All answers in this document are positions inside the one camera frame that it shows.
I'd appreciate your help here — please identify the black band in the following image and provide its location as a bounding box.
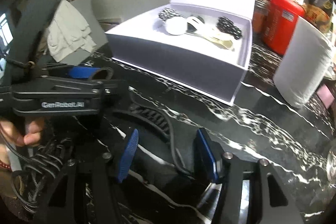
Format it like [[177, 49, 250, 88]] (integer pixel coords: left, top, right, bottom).
[[88, 68, 114, 81]]

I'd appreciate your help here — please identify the black hair claw clip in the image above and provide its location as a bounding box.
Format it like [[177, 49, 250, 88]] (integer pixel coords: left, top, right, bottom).
[[112, 93, 194, 178]]

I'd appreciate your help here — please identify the cream hair claw clip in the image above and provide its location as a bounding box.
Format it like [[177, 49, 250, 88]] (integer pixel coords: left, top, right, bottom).
[[186, 31, 234, 50]]

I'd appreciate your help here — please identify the white round compact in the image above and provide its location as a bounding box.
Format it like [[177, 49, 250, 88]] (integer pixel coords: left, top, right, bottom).
[[165, 16, 187, 36]]

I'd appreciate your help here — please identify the black polka dot scrunchie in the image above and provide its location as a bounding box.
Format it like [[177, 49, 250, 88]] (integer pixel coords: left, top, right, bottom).
[[217, 16, 243, 40]]

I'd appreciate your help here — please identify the black white gingham scrunchie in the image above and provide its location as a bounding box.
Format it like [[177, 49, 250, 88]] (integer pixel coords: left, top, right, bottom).
[[158, 7, 183, 22]]

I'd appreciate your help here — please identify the pink round compact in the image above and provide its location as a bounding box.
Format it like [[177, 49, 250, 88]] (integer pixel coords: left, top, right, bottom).
[[186, 16, 205, 32]]

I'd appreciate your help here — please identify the person's left hand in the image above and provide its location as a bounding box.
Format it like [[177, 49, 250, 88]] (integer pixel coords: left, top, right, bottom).
[[1, 117, 45, 147]]

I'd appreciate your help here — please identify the white cloth on chair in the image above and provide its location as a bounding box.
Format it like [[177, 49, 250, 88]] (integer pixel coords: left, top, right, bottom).
[[47, 0, 97, 62]]

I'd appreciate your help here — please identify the grey cushioned chair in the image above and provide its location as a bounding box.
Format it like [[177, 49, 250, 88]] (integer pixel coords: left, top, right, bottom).
[[39, 0, 111, 66]]

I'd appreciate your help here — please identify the lavender gift box with lid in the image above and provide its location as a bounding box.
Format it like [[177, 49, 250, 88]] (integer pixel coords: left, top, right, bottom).
[[106, 0, 255, 105]]

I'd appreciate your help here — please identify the pink small box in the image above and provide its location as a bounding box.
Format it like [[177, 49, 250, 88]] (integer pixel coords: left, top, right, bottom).
[[317, 84, 335, 109]]

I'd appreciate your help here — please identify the white paper roll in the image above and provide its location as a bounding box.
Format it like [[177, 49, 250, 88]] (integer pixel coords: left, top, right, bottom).
[[273, 18, 335, 108]]

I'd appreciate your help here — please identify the red canister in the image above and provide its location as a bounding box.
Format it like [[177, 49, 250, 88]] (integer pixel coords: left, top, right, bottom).
[[261, 0, 305, 56]]

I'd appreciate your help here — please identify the black snack bag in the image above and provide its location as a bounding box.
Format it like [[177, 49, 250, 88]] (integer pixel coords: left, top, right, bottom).
[[305, 0, 333, 34]]

